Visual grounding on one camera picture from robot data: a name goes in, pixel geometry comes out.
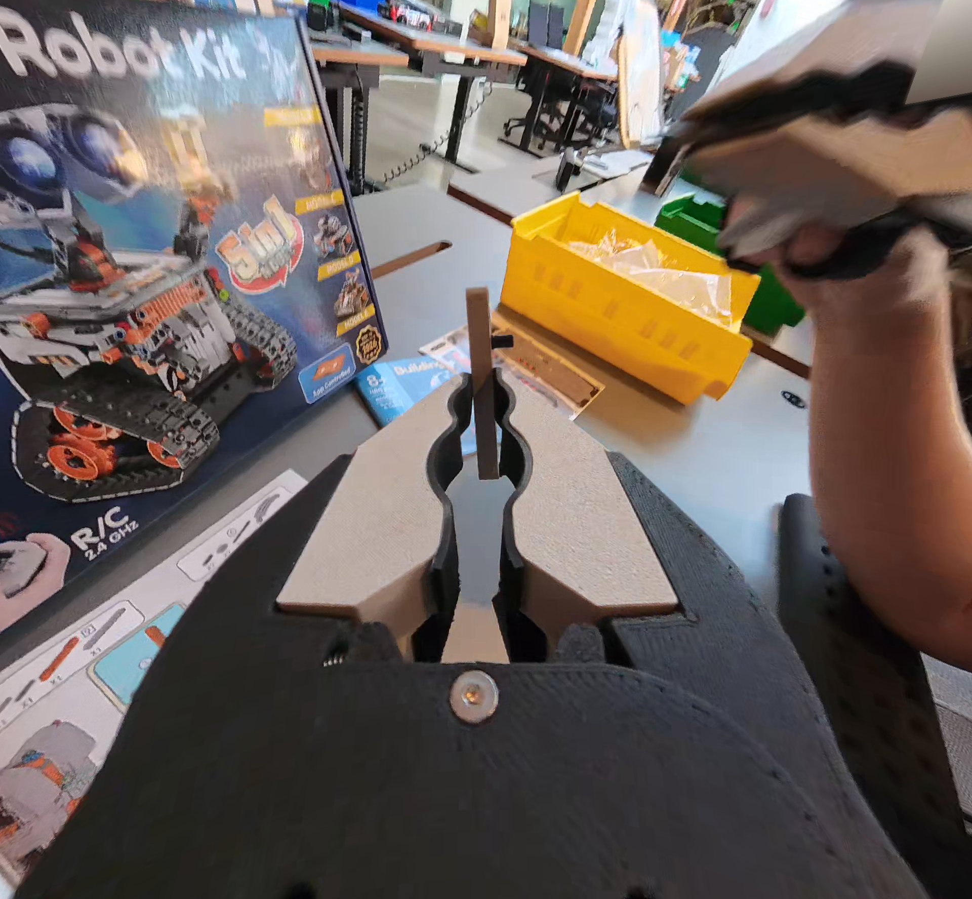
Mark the blue cover manual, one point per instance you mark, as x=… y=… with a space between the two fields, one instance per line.
x=402 y=390

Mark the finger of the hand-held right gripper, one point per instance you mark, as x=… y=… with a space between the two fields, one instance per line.
x=835 y=33
x=835 y=154

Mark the person's right hand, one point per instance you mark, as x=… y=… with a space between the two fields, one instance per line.
x=873 y=299

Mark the blue robot kit box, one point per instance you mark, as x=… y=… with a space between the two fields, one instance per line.
x=190 y=230

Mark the white instruction booklet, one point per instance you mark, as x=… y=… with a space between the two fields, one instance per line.
x=91 y=656

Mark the person's right forearm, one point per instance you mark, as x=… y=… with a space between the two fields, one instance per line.
x=881 y=496

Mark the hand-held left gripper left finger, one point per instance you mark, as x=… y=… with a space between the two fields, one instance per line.
x=364 y=534

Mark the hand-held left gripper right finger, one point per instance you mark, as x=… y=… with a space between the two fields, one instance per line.
x=585 y=534

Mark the grey desk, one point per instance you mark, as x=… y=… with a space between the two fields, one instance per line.
x=683 y=458

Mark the yellow plastic bin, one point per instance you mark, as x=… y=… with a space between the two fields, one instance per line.
x=607 y=321

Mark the cardboard box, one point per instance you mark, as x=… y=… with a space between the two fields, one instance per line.
x=500 y=18

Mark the black mesh office chair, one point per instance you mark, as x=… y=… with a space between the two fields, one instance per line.
x=858 y=686

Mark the light grey toy beam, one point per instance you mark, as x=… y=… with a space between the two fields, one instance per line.
x=482 y=382

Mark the green plastic bin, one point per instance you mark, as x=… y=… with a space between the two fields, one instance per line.
x=683 y=219

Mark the wooden top standing desk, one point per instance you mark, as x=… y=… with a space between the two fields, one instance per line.
x=455 y=44
x=357 y=56

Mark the clear plastic bags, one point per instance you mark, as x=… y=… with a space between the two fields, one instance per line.
x=653 y=276

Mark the orange and grey sticker sheet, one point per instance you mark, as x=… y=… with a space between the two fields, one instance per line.
x=547 y=367

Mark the toy race car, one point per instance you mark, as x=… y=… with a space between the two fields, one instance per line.
x=410 y=12

